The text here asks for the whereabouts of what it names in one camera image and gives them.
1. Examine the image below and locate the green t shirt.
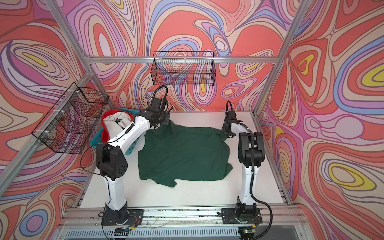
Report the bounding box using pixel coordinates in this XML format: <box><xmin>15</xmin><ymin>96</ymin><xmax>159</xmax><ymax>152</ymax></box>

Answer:
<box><xmin>138</xmin><ymin>122</ymin><xmax>233</xmax><ymax>188</ymax></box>

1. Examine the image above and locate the teal plastic laundry basket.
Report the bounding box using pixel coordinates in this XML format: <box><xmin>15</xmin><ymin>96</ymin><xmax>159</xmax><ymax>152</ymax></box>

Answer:
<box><xmin>89</xmin><ymin>108</ymin><xmax>145</xmax><ymax>156</ymax></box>

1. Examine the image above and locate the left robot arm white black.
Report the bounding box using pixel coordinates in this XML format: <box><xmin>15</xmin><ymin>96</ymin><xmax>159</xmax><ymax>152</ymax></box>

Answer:
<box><xmin>97</xmin><ymin>85</ymin><xmax>173</xmax><ymax>226</ymax></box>

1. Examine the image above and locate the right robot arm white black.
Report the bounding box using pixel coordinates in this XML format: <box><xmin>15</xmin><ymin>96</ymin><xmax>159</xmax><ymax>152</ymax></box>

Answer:
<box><xmin>218</xmin><ymin>101</ymin><xmax>273</xmax><ymax>228</ymax></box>

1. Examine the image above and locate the red t shirt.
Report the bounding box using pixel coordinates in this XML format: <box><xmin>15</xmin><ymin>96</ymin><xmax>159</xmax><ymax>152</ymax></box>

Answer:
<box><xmin>100</xmin><ymin>109</ymin><xmax>133</xmax><ymax>143</ymax></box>

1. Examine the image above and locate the black wire basket back wall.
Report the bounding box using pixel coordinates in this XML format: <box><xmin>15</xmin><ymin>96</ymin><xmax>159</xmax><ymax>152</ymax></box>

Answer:
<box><xmin>151</xmin><ymin>51</ymin><xmax>216</xmax><ymax>86</ymax></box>

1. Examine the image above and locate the black wire basket wall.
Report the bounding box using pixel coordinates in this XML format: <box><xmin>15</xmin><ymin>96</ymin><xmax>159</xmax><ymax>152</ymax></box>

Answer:
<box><xmin>151</xmin><ymin>51</ymin><xmax>216</xmax><ymax>86</ymax></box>
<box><xmin>32</xmin><ymin>83</ymin><xmax>109</xmax><ymax>155</ymax></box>

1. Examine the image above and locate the black wire basket left wall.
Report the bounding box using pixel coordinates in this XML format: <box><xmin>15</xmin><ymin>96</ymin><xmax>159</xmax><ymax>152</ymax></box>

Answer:
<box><xmin>32</xmin><ymin>83</ymin><xmax>109</xmax><ymax>155</ymax></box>

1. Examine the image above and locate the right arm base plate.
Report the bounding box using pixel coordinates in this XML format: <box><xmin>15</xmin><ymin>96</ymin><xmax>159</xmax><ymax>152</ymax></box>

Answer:
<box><xmin>217</xmin><ymin>208</ymin><xmax>263</xmax><ymax>226</ymax></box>

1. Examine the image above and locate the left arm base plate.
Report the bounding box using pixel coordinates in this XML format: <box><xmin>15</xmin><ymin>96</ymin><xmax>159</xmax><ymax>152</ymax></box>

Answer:
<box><xmin>101</xmin><ymin>208</ymin><xmax>144</xmax><ymax>227</ymax></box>

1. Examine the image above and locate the aluminium mounting rail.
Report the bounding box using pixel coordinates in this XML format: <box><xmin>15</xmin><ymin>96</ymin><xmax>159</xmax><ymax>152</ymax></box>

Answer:
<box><xmin>52</xmin><ymin>205</ymin><xmax>315</xmax><ymax>240</ymax></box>

